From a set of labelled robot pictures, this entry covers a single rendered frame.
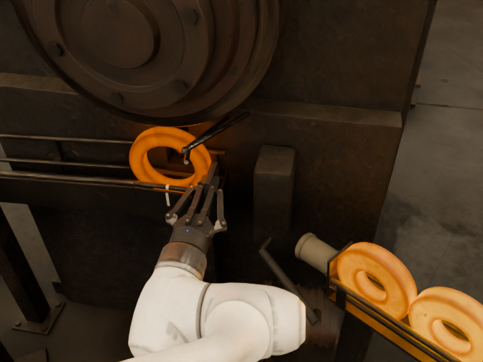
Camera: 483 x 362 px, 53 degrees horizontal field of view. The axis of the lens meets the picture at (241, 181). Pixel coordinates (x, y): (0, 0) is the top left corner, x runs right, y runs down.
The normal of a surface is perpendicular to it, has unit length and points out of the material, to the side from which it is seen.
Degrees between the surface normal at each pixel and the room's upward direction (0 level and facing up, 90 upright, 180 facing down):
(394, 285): 90
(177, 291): 6
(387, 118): 0
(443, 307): 90
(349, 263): 90
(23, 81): 0
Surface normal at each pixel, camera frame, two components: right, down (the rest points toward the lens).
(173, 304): -0.07, -0.61
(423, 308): -0.73, 0.47
